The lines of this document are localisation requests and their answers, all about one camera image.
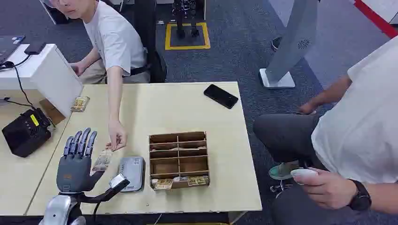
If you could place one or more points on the dark shoe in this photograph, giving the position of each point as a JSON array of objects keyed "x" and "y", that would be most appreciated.
[{"x": 275, "y": 43}]

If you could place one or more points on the pack of printed cards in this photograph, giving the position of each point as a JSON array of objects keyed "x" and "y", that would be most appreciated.
[{"x": 80, "y": 103}]

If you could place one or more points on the person with wrist watch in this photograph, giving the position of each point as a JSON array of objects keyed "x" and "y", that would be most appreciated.
[{"x": 351, "y": 133}]

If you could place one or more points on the white handheld remote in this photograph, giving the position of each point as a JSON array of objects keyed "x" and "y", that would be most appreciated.
[{"x": 303, "y": 173}]

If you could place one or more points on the black robot legs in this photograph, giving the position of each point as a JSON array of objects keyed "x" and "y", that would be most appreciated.
[{"x": 186, "y": 17}]

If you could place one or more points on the grey metal tin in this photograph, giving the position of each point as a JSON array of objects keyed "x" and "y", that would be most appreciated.
[{"x": 132, "y": 173}]

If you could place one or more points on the small black flat device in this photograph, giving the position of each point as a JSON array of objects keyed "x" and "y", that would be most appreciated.
[{"x": 35, "y": 48}]

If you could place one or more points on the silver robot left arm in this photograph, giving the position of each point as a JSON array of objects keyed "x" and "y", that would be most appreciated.
[{"x": 57, "y": 209}]

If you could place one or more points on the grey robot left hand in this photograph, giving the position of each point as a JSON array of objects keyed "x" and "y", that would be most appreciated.
[{"x": 74, "y": 172}]

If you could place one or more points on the black wrist watch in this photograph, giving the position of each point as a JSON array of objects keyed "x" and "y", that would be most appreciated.
[{"x": 360, "y": 196}]

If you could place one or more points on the person in white shirt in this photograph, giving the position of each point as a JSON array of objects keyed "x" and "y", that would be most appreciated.
[{"x": 115, "y": 40}]

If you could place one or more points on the wooden card box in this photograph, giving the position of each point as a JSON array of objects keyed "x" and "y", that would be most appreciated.
[{"x": 178, "y": 161}]

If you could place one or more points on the green shoe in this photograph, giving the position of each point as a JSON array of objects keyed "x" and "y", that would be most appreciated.
[{"x": 281, "y": 170}]

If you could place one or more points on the white box stand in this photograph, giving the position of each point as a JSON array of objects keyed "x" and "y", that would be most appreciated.
[{"x": 46, "y": 74}]

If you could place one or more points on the black smartphone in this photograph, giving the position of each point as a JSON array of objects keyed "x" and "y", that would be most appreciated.
[{"x": 221, "y": 96}]

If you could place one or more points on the black device with yellow label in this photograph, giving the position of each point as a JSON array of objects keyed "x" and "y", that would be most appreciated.
[{"x": 26, "y": 133}]

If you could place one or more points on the black office chair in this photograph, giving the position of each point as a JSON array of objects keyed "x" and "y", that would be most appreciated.
[{"x": 152, "y": 46}]

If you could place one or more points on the person's hand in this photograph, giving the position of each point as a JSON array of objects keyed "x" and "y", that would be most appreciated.
[{"x": 117, "y": 136}]

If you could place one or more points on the dark laptop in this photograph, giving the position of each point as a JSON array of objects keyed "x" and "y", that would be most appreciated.
[{"x": 7, "y": 46}]

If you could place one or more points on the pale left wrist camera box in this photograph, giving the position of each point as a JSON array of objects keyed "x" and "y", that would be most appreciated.
[{"x": 118, "y": 180}]

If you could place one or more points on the grey pillar stand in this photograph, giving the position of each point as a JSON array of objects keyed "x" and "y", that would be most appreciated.
[{"x": 290, "y": 43}]

